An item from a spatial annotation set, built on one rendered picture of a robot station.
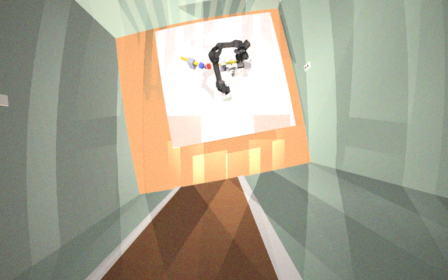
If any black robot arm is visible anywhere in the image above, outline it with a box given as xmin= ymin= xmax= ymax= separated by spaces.
xmin=208 ymin=40 xmax=250 ymax=95

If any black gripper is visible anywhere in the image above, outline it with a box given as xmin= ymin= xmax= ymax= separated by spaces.
xmin=234 ymin=48 xmax=244 ymax=69

